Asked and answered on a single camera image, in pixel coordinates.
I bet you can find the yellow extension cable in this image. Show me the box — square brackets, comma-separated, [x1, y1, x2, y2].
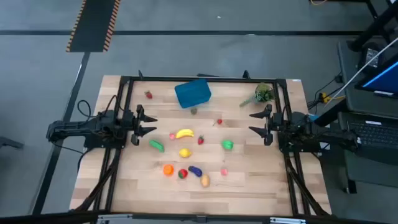
[320, 92, 346, 105]

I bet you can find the dark grey desk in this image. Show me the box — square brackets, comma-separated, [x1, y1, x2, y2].
[337, 40, 398, 194]

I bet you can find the blue plastic tub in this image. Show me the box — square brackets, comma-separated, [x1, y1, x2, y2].
[174, 78, 213, 110]

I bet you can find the black orange-striped floor mat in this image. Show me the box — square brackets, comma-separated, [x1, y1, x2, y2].
[65, 0, 121, 53]

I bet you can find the black table frame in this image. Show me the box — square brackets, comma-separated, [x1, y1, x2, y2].
[0, 70, 398, 224]

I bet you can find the white cable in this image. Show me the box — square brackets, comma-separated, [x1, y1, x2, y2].
[325, 36, 398, 107]

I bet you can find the silver aluminium rail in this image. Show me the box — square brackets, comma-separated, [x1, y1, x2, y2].
[269, 217, 307, 224]
[96, 213, 134, 224]

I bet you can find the black device with white label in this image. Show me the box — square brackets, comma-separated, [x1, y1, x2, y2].
[357, 42, 388, 74]

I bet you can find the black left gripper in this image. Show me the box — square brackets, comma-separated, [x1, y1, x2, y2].
[123, 104, 159, 146]

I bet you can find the potted succulent plant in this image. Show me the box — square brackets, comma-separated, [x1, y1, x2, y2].
[239, 82, 276, 108]

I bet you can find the yellow toy banana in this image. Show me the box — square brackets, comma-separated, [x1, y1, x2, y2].
[175, 128, 195, 139]

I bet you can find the green toy cucumber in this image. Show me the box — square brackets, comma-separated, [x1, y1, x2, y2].
[149, 139, 165, 153]

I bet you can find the black stand foot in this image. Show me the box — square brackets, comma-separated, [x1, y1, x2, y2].
[0, 136, 25, 150]

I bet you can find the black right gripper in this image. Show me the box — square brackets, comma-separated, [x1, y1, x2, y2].
[248, 104, 292, 147]

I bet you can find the black laptop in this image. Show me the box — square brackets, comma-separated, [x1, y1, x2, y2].
[338, 111, 398, 166]

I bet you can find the black stand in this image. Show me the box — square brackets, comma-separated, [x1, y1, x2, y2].
[347, 0, 398, 53]

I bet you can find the purple toy eggplant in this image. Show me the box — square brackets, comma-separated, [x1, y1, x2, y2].
[188, 166, 203, 178]

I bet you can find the monitor with blue screen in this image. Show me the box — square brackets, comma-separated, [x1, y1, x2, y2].
[354, 52, 398, 100]

